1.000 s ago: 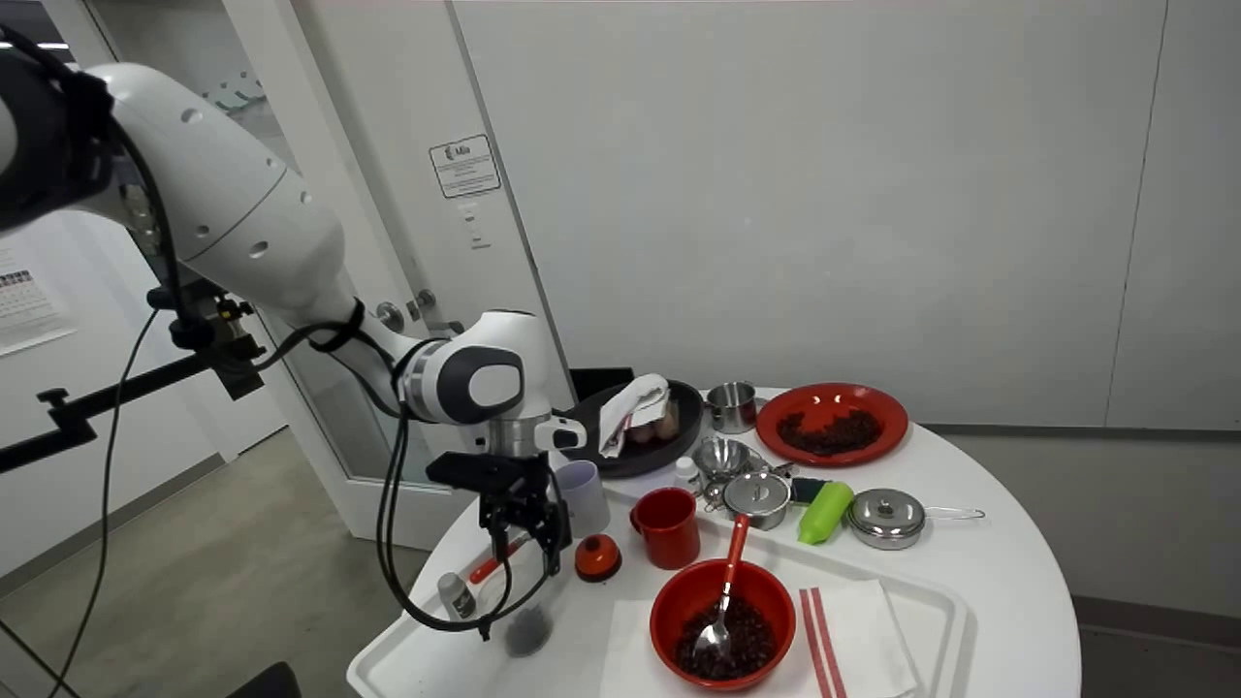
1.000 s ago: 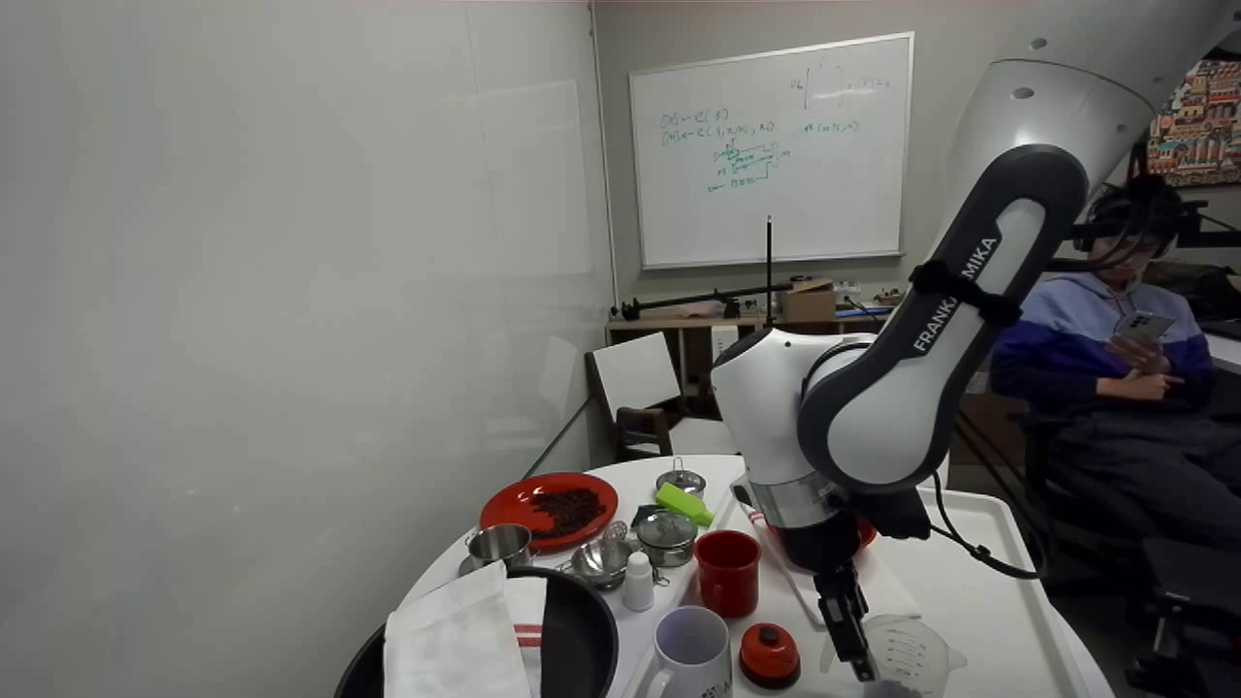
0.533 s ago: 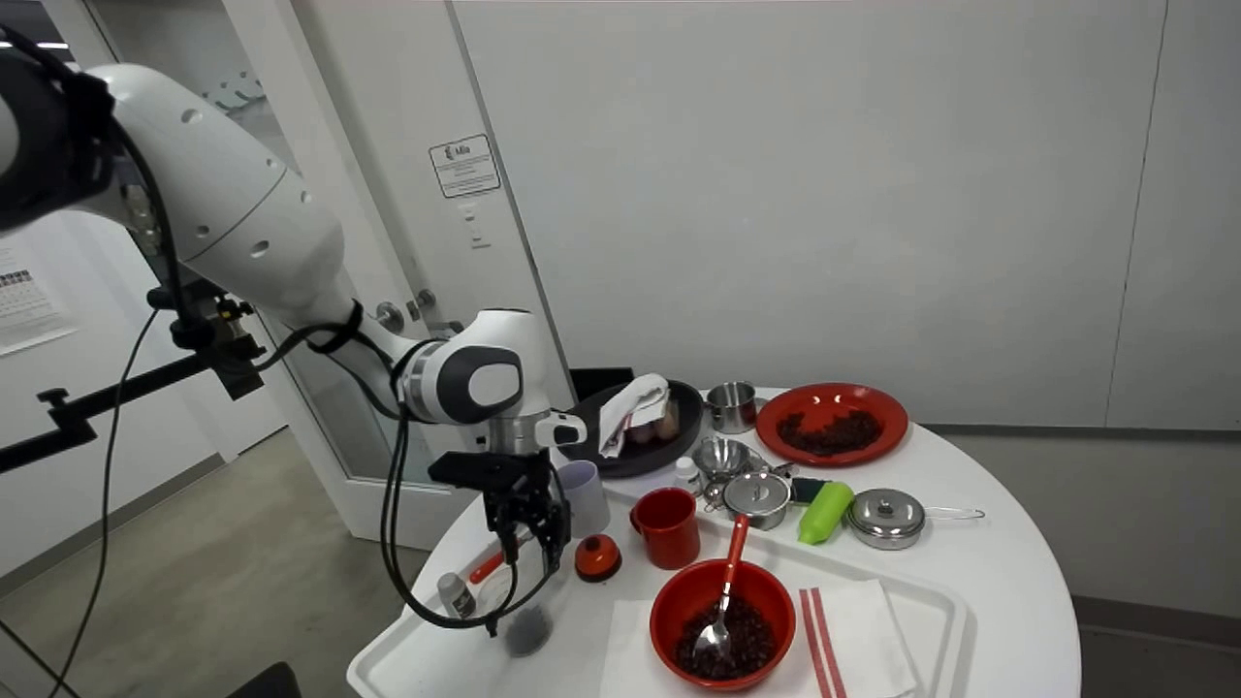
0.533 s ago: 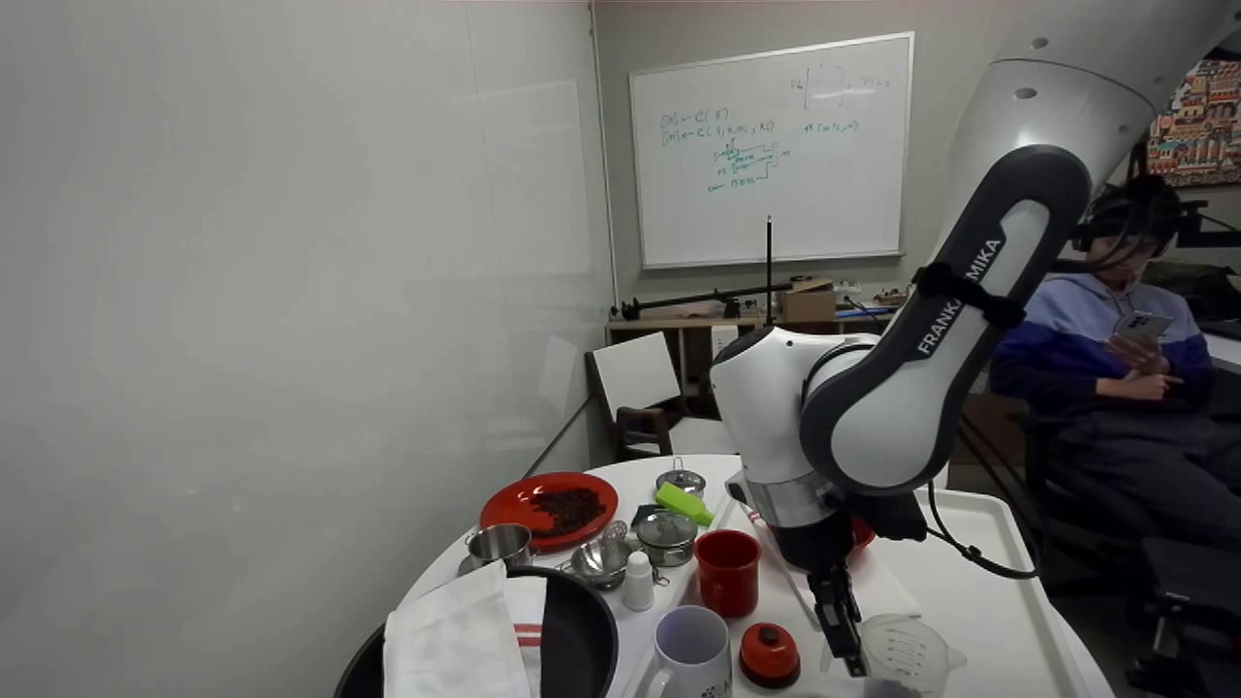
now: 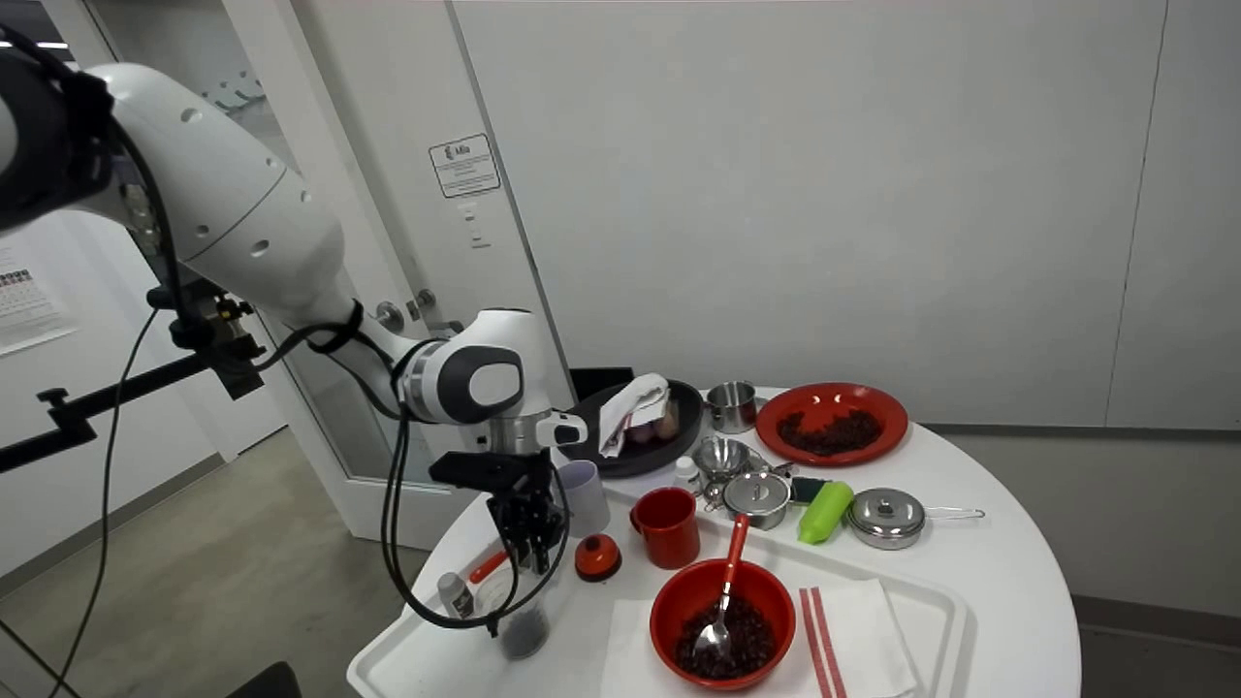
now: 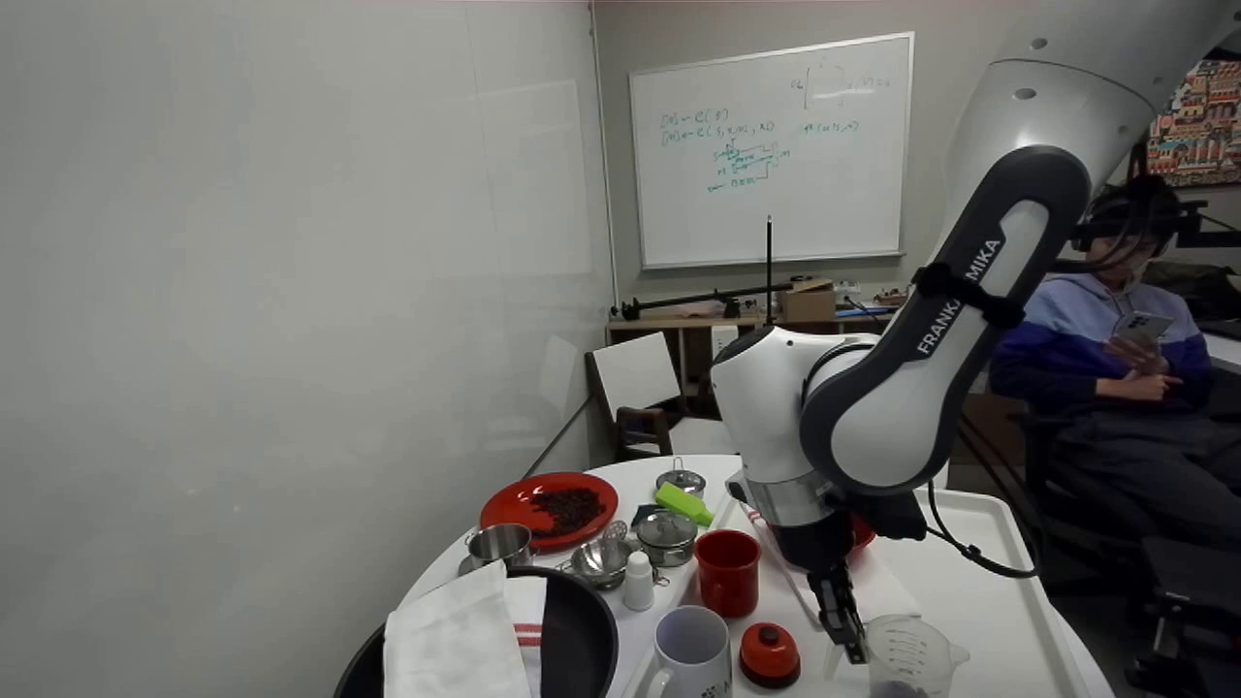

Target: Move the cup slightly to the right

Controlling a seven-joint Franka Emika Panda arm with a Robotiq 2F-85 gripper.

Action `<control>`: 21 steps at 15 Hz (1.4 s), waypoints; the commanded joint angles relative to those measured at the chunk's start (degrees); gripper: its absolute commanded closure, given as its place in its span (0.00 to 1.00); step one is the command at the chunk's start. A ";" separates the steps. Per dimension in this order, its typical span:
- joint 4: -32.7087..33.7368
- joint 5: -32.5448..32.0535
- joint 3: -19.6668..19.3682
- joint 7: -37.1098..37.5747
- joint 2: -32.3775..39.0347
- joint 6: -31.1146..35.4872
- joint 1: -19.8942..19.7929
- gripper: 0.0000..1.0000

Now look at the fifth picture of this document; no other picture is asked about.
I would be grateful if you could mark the white paper napkin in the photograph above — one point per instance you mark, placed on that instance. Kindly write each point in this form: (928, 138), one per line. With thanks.
(886, 633)

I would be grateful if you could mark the small silver dish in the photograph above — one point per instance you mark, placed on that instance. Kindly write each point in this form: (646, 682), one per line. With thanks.
(886, 516)

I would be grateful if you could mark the small steel bowl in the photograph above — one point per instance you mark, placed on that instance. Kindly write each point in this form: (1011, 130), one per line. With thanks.
(723, 459)

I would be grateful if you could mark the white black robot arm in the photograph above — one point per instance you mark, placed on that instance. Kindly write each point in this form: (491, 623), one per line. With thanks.
(233, 217)

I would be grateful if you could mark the red striped straw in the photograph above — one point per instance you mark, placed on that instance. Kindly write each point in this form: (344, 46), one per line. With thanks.
(827, 641)
(813, 641)

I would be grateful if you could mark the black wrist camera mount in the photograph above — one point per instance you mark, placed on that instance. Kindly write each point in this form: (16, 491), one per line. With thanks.
(469, 466)

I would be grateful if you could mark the red cup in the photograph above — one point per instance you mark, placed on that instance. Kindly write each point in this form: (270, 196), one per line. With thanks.
(670, 530)

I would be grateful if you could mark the large white tray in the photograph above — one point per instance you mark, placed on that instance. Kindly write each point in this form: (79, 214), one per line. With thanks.
(608, 633)

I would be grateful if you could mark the green plastic object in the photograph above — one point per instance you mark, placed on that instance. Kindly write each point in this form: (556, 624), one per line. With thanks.
(822, 514)

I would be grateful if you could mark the red bowl with beans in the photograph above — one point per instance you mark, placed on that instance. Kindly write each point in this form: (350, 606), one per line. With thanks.
(671, 606)

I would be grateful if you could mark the red plate with beans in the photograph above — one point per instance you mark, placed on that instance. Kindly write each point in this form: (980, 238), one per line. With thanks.
(777, 430)

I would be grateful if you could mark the small grey metal object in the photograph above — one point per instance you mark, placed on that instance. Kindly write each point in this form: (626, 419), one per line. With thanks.
(455, 593)

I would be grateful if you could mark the white paper wall label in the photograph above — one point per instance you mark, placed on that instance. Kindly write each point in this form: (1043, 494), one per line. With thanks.
(464, 165)

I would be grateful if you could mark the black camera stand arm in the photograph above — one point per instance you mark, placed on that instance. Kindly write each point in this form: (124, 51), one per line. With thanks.
(128, 390)

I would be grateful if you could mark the black frying pan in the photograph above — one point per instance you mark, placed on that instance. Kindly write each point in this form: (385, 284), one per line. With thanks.
(683, 441)

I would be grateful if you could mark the white red striped cloth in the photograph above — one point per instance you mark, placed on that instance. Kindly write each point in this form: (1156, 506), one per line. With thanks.
(634, 407)

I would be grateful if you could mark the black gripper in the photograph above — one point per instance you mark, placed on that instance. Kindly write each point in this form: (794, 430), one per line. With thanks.
(529, 491)

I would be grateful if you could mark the small steel cup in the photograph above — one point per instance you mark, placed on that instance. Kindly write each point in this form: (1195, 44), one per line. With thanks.
(732, 404)

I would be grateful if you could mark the metal door lock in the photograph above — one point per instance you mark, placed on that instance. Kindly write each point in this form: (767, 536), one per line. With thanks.
(389, 315)

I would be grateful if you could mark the small white shaker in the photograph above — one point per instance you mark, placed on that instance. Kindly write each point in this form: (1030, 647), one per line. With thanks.
(683, 469)

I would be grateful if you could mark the silver metal bowl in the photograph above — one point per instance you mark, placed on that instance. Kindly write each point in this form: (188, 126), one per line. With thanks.
(759, 497)

